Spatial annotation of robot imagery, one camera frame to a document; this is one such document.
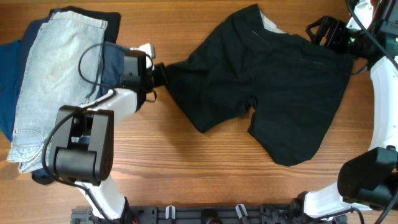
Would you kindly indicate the light blue denim shorts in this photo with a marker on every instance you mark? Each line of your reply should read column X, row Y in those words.
column 59, row 87

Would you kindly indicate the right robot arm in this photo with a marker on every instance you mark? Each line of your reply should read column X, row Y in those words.
column 369, row 181

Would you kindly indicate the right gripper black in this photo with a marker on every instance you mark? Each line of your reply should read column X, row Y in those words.
column 337, row 28

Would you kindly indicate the navy blue shorts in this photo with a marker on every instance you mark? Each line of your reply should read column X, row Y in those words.
column 115, row 62

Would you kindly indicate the black shorts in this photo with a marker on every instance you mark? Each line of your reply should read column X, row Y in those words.
column 294, row 86

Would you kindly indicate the blue garment at left edge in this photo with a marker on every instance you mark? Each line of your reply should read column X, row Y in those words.
column 10, row 85

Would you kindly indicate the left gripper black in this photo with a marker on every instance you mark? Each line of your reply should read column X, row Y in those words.
column 160, row 70

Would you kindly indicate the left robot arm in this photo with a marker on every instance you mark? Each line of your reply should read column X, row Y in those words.
column 79, row 151

